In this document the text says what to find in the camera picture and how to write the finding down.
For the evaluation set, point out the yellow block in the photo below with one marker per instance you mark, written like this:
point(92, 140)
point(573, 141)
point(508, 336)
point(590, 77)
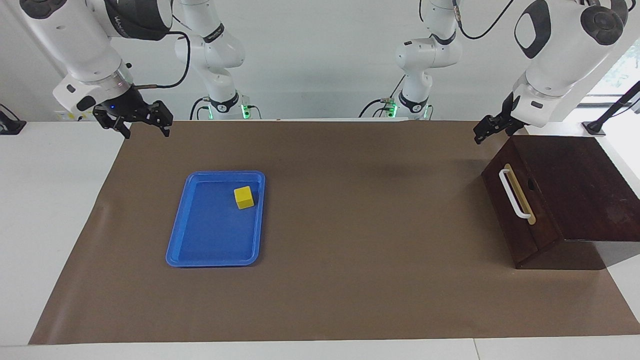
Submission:
point(244, 197)

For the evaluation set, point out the brown paper table mat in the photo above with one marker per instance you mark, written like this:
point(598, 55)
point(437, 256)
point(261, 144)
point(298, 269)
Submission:
point(350, 250)

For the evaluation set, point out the white wall socket box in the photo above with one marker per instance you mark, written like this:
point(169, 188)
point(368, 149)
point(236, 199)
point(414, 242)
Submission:
point(67, 117)

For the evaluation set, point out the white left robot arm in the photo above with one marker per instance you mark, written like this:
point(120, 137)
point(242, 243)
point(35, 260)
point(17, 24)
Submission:
point(555, 55)

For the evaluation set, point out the dark wooden cabinet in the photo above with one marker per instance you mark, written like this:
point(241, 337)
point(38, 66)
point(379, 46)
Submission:
point(585, 190)

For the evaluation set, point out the blue plastic tray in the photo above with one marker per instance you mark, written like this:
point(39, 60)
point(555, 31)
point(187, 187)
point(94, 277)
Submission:
point(210, 235)

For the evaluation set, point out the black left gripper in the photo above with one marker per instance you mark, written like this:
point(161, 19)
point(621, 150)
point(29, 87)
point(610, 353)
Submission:
point(509, 112)

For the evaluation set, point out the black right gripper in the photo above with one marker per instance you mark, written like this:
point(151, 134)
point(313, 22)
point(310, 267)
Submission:
point(125, 107)

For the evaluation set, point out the black table clamp mount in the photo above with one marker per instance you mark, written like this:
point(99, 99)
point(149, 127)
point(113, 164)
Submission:
point(10, 125)

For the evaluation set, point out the black camera stand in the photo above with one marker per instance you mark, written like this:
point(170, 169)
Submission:
point(595, 126)

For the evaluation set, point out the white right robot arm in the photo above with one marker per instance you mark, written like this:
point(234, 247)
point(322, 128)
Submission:
point(75, 40)

